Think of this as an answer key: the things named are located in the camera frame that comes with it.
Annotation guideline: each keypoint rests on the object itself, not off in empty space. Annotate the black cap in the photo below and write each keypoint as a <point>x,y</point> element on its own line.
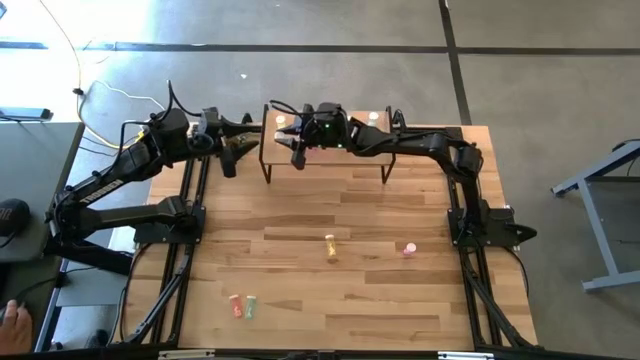
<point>12,217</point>

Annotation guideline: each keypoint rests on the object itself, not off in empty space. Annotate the amber medicine bottle white cap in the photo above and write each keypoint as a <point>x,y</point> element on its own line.
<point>279,135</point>

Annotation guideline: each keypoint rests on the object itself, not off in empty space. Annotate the wooden shelf with black legs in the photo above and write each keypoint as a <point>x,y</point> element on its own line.
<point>350,157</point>

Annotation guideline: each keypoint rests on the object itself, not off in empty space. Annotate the pink medicine bottle white cap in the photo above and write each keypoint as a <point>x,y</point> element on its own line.
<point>410,248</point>

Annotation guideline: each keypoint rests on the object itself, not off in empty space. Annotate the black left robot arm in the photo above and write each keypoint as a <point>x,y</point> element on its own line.
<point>105,187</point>

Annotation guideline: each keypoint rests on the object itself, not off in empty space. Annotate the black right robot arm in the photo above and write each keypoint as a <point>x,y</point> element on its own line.
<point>425,142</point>

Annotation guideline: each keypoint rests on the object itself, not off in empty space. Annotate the clear cup on shelf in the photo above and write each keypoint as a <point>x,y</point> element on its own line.
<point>373,118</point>

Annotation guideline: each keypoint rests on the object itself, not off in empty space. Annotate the grey desk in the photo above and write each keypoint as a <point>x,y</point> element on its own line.
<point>35,165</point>

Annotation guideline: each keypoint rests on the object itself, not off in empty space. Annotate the yellow medicine bottle white cap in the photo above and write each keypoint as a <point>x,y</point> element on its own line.
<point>331,246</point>
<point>281,120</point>

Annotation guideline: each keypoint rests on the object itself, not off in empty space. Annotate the grey-blue table frame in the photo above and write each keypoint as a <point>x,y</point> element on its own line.
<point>597,235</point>

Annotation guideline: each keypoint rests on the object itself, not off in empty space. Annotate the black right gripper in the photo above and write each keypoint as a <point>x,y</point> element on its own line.
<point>327,127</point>

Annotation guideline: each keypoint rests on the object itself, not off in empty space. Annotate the black flat device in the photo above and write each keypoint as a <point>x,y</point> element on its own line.
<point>25,113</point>

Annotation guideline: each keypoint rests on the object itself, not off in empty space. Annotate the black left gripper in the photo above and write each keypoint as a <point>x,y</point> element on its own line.
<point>210,132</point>

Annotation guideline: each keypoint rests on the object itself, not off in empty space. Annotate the green medicine bottle white cap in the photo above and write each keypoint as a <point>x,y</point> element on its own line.
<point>250,306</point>

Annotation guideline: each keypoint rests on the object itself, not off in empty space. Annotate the silver metal bracket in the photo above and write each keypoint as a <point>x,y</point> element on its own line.
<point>185,354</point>
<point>465,355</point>

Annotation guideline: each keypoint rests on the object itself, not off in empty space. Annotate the black aluminium table frame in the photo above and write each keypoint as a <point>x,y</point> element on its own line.
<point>202,185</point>

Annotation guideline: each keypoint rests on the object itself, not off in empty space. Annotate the person's hand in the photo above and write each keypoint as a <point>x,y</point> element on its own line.
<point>15,330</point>

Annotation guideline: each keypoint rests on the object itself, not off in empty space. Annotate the red medicine bottle white cap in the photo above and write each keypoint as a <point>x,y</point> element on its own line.
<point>235,306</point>

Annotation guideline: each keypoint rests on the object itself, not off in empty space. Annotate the black floor beam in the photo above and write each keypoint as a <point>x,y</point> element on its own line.
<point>95,257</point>

